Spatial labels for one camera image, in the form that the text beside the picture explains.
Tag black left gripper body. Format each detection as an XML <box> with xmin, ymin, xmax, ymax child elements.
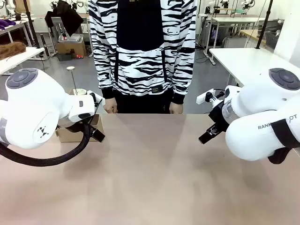
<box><xmin>57</xmin><ymin>114</ymin><xmax>100</xmax><ymax>135</ymax></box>

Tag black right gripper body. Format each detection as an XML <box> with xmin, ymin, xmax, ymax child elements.
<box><xmin>208</xmin><ymin>101</ymin><xmax>230</xmax><ymax>135</ymax></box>

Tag brown cardboard cup carrier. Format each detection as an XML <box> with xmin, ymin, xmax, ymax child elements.
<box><xmin>55</xmin><ymin>114</ymin><xmax>105</xmax><ymax>143</ymax></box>

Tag person's left forearm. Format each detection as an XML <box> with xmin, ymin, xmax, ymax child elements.
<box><xmin>172</xmin><ymin>50</ymin><xmax>196</xmax><ymax>105</ymax></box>

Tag person's right hand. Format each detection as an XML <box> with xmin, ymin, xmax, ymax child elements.
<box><xmin>103</xmin><ymin>97</ymin><xmax>118</xmax><ymax>114</ymax></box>

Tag person's left hand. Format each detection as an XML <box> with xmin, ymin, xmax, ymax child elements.
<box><xmin>169</xmin><ymin>101</ymin><xmax>184</xmax><ymax>115</ymax></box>

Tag metal pole stand with disc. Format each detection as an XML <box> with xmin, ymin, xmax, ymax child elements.
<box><xmin>66</xmin><ymin>66</ymin><xmax>86</xmax><ymax>96</ymax></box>

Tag large white side table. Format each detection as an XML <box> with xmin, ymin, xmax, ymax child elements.
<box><xmin>209</xmin><ymin>47</ymin><xmax>300</xmax><ymax>88</ymax></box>

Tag small black floor box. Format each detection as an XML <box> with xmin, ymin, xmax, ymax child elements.
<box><xmin>57</xmin><ymin>53</ymin><xmax>72</xmax><ymax>62</ymax></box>

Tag brown cardboard box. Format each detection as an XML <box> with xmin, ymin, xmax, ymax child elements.
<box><xmin>55</xmin><ymin>40</ymin><xmax>87</xmax><ymax>58</ymax></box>

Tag white table with brown fur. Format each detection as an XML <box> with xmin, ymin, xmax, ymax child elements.
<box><xmin>0</xmin><ymin>46</ymin><xmax>45</xmax><ymax>76</ymax></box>

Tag grey tray box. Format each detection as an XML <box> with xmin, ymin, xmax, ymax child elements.
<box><xmin>58</xmin><ymin>33</ymin><xmax>84</xmax><ymax>44</ymax></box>

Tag brown fur piece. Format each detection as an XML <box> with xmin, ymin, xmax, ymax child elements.
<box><xmin>0</xmin><ymin>41</ymin><xmax>27</xmax><ymax>60</ymax></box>

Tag white background workbench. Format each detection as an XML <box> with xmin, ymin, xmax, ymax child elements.
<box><xmin>198</xmin><ymin>13</ymin><xmax>267</xmax><ymax>66</ymax></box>

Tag person in zebra hoodie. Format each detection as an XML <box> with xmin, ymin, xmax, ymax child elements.
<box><xmin>88</xmin><ymin>0</ymin><xmax>197</xmax><ymax>115</ymax></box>

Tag thin black stand pole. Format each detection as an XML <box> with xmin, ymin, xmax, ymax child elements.
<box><xmin>255</xmin><ymin>0</ymin><xmax>274</xmax><ymax>50</ymax></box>

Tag black tripod pole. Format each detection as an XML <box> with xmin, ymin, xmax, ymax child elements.
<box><xmin>22</xmin><ymin>0</ymin><xmax>41</xmax><ymax>49</ymax></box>

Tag black hanging cloth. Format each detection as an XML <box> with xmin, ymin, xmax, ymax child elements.
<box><xmin>45</xmin><ymin>0</ymin><xmax>84</xmax><ymax>38</ymax></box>

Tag purple cloth items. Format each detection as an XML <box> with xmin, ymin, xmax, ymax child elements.
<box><xmin>0</xmin><ymin>19</ymin><xmax>16</xmax><ymax>30</ymax></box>

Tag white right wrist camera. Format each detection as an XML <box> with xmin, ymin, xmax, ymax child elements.
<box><xmin>196</xmin><ymin>88</ymin><xmax>225</xmax><ymax>105</ymax></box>

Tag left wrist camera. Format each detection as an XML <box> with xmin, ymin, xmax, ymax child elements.
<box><xmin>90</xmin><ymin>92</ymin><xmax>106</xmax><ymax>113</ymax></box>

